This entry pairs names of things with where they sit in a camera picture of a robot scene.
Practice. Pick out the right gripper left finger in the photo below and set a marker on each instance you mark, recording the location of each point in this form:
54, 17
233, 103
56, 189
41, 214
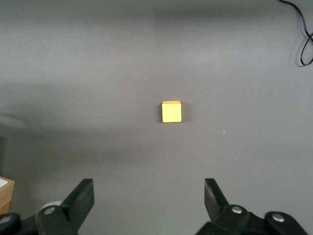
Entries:
78, 203

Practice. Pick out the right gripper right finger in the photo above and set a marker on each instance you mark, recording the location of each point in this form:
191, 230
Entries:
220, 208

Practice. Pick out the yellow cube block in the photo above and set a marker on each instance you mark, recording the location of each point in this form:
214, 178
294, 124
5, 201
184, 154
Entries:
172, 112

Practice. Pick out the wooden drawer cabinet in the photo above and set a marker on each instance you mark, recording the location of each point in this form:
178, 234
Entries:
10, 195

